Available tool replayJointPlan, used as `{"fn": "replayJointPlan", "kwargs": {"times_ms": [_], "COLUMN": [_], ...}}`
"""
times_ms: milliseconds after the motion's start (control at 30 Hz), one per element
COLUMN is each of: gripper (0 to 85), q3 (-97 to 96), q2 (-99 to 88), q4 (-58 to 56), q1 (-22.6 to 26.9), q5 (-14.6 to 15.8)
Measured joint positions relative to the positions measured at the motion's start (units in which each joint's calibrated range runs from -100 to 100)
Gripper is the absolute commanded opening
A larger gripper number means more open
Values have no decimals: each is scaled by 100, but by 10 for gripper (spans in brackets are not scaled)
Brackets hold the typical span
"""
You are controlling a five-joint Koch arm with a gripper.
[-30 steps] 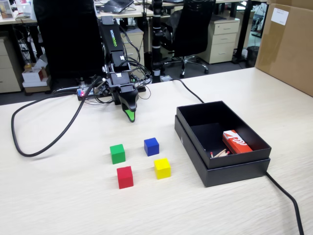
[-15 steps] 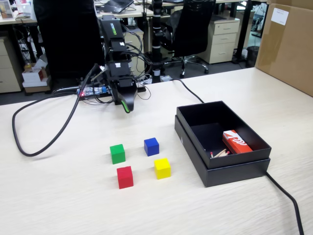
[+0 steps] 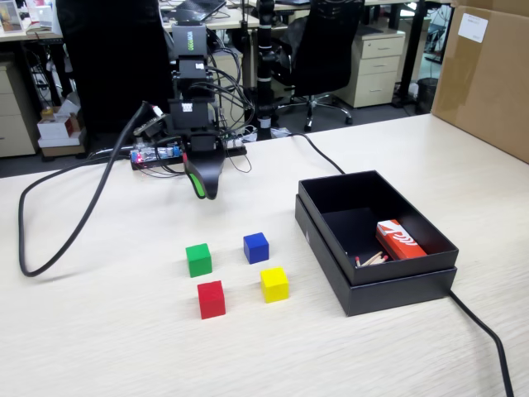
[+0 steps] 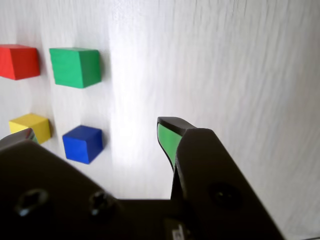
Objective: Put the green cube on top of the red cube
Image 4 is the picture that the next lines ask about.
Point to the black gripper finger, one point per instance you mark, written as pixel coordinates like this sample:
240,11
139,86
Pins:
215,170
45,187

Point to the green wooden cube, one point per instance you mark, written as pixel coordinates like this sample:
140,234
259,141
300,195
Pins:
72,67

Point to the blue wooden cube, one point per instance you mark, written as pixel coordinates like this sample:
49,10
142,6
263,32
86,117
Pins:
80,147

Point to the yellow wooden cube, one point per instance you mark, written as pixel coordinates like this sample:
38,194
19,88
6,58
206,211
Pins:
37,125

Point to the red wooden cube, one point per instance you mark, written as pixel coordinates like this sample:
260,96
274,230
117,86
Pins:
17,62

